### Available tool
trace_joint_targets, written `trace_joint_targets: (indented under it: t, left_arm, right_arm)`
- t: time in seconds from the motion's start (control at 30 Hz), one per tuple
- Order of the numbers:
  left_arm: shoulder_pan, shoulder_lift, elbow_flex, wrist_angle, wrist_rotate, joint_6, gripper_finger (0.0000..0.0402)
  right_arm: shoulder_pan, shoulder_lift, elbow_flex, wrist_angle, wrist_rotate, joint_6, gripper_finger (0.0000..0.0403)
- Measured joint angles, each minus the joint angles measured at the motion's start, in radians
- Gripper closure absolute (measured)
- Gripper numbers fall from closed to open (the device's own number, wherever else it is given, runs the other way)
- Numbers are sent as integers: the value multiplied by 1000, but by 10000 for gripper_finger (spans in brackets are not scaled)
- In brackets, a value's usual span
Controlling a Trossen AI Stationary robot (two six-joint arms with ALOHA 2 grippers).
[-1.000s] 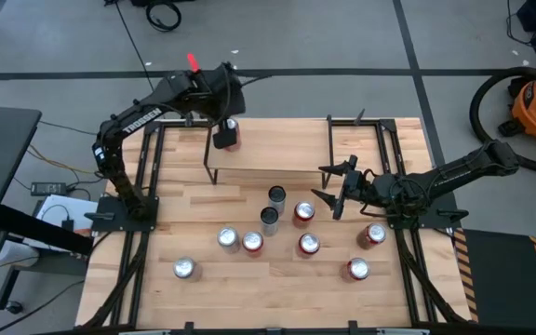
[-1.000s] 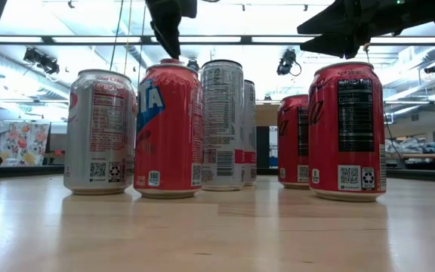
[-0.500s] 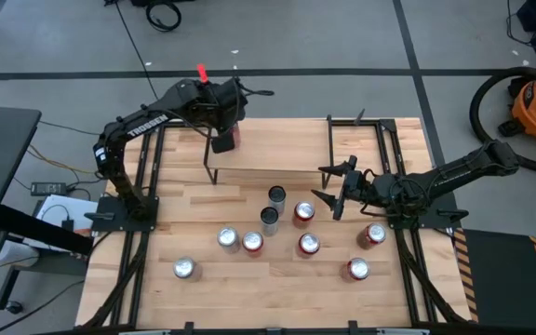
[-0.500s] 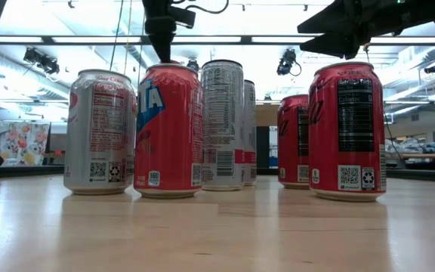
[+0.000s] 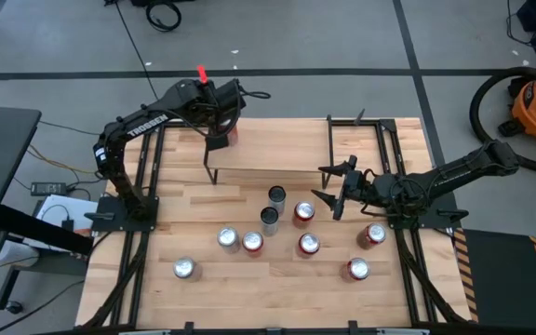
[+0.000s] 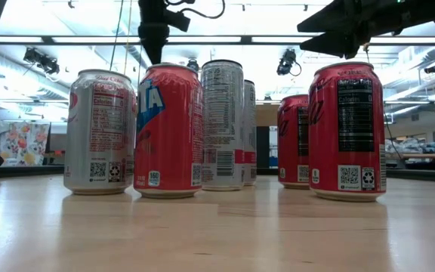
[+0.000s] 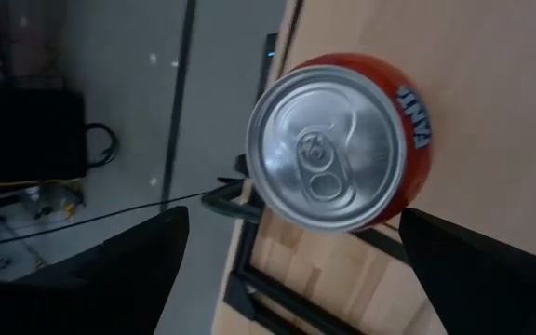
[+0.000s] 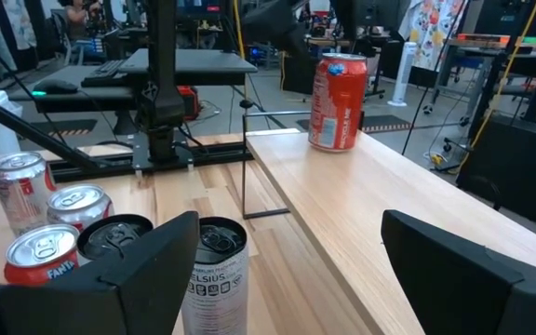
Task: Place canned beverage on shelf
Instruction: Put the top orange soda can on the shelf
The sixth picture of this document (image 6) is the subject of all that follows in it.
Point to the silver Diet Coke can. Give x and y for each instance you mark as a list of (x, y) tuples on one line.
[(100, 132)]

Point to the black metal table frame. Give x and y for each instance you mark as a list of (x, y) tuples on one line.
[(421, 174)]

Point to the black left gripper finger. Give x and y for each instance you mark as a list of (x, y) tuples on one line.
[(154, 41)]

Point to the red Coke Zero can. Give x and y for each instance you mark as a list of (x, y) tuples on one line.
[(291, 143), (347, 132)]

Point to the red Fanta can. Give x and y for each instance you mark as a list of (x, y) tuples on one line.
[(168, 132)]

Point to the black ceiling spotlight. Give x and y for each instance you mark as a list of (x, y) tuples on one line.
[(193, 65), (287, 60), (42, 60), (433, 68)]

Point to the cluttered wooden workbench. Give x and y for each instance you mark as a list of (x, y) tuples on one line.
[(421, 155)]

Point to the wooden shelf with black legs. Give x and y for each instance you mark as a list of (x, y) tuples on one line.
[(266, 115)]

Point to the black overhead crossbar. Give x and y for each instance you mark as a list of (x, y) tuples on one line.
[(245, 39)]

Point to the tall silver Celsius can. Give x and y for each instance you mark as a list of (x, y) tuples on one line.
[(223, 124), (250, 132)]

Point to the floral patterned cloth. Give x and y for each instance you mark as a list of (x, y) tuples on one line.
[(21, 143)]

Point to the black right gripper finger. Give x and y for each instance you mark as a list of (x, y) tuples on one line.
[(334, 45), (334, 19)]

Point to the black cabinet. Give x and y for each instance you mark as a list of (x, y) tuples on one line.
[(263, 147)]

